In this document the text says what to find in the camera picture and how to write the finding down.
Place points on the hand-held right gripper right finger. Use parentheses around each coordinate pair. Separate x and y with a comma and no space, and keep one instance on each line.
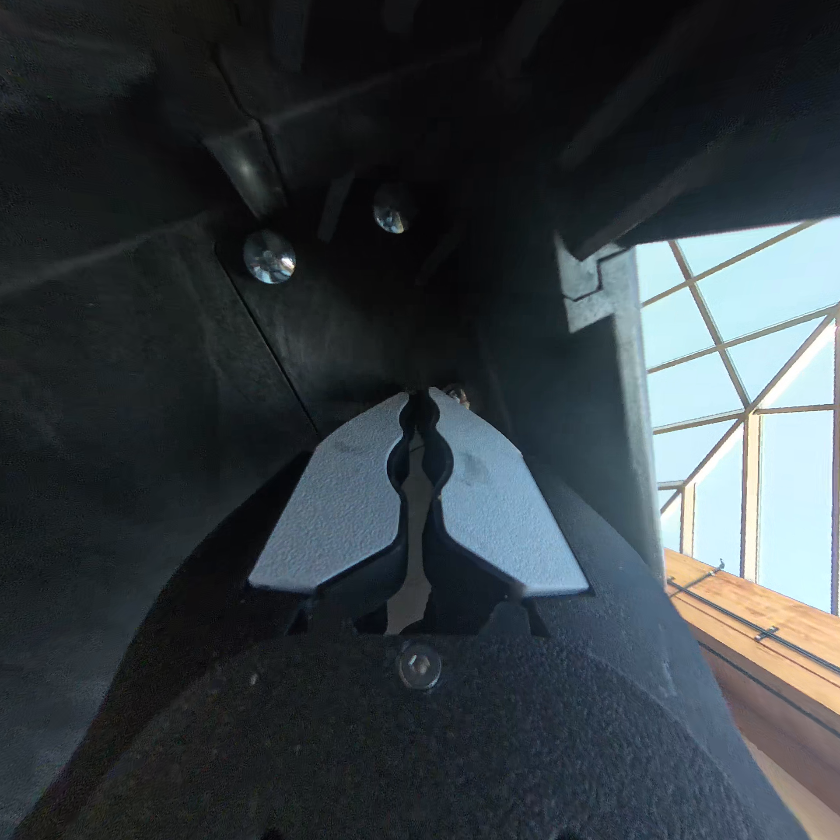
(499,518)

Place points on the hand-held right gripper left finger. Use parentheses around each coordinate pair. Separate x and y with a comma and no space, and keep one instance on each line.
(341,512)

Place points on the round metal screw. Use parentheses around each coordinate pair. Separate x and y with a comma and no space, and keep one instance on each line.
(391,215)
(459,396)
(269,257)

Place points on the wooden beam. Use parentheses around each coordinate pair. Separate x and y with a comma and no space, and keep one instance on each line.
(774,656)

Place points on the black plastic desk frame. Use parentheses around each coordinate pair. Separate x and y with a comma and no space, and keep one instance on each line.
(131,328)

